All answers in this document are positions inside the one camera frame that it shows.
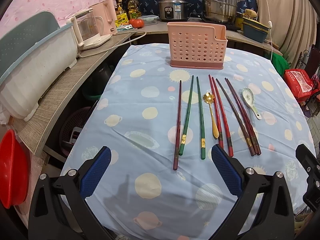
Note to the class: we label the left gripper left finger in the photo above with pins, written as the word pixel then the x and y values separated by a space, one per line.
pixel 92 170

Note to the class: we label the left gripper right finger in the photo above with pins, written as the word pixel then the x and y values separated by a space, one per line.
pixel 228 170

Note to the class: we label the red chopstick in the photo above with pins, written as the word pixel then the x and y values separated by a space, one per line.
pixel 218 123
pixel 225 122

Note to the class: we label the green chopstick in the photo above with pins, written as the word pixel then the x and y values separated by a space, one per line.
pixel 186 121
pixel 202 128

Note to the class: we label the dark maroon chopstick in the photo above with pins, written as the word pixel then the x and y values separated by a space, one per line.
pixel 178 129

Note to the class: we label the gold flower spoon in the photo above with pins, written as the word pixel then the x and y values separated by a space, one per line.
pixel 208 98

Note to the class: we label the white ceramic spoon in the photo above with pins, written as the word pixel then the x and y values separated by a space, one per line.
pixel 248 97

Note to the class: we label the dark brown chopstick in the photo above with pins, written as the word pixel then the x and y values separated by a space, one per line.
pixel 241 124

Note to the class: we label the red plastic basin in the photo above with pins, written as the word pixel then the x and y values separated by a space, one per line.
pixel 14 171

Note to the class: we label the blue patterned tablecloth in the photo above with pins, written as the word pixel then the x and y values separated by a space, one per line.
pixel 140 195

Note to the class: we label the red plastic bag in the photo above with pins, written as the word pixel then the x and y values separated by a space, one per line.
pixel 301 85

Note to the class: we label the green plastic bag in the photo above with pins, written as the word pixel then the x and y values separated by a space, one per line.
pixel 280 64

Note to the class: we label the pink perforated utensil holder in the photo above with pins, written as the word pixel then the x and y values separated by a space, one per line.
pixel 197 45

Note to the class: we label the dish drainer box with lid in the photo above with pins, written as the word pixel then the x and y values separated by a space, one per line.
pixel 33 55

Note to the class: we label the stacked yellow blue basins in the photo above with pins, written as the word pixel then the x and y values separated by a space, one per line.
pixel 254 30

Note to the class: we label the black induction cooker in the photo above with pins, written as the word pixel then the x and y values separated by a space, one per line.
pixel 204 20

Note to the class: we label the glass kettle white base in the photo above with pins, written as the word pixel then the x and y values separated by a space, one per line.
pixel 88 29

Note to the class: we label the blue white snack packet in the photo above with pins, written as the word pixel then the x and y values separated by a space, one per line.
pixel 125 28

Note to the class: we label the red tomato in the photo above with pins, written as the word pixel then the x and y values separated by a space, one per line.
pixel 136 23

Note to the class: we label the yellow label bottle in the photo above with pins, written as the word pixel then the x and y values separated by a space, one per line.
pixel 121 15

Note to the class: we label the loofah sponge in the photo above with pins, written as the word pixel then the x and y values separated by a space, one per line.
pixel 249 13

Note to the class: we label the pink electric kettle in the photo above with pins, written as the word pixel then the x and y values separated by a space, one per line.
pixel 105 15

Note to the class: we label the clear food container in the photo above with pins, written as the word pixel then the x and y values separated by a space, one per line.
pixel 149 19

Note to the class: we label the cooking oil bottle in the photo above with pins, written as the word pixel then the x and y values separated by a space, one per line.
pixel 133 9

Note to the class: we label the stainless steel steamer pot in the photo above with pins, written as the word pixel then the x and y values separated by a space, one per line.
pixel 220 11

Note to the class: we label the beige curtain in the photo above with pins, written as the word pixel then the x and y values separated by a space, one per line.
pixel 294 25

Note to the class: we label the silver rice cooker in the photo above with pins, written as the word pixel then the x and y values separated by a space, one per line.
pixel 173 10

